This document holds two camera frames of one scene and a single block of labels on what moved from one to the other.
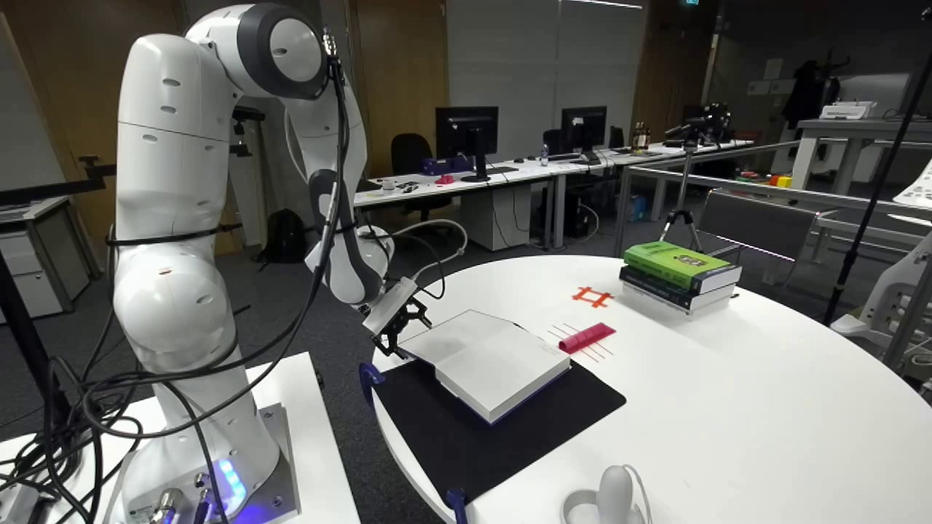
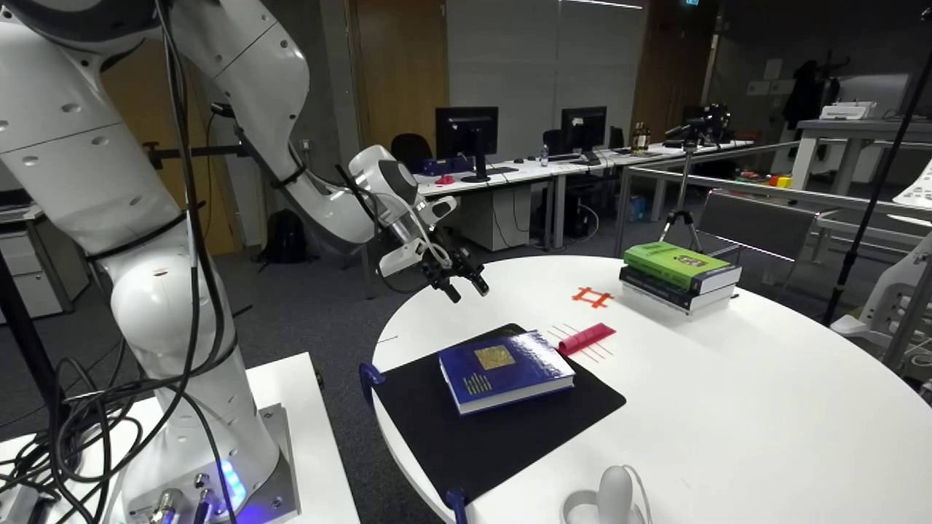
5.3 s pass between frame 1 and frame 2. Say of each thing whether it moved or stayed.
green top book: stayed
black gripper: moved
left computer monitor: stayed
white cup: stayed
